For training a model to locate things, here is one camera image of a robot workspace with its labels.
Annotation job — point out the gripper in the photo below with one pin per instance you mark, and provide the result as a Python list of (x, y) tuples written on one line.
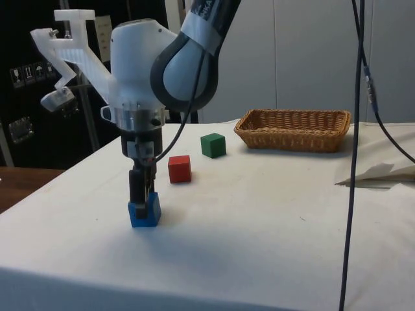
[(142, 139)]

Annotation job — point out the blue cube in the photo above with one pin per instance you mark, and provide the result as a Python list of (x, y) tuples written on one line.
[(154, 210)]

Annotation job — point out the red cube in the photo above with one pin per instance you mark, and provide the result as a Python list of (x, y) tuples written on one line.
[(179, 170)]

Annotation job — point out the green cube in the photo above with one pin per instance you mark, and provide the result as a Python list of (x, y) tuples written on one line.
[(212, 146)]

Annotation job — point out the wicker basket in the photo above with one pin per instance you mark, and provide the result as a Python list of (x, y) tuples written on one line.
[(291, 136)]

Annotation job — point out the silver metal pole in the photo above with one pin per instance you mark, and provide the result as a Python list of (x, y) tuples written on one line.
[(90, 123)]

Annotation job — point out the pale locker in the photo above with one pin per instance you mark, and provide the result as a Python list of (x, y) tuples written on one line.
[(395, 58)]

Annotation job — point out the small grey camera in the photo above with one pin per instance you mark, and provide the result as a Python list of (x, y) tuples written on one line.
[(58, 98)]

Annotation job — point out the translucent white bracket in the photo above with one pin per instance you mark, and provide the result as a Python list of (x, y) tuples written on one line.
[(87, 61)]

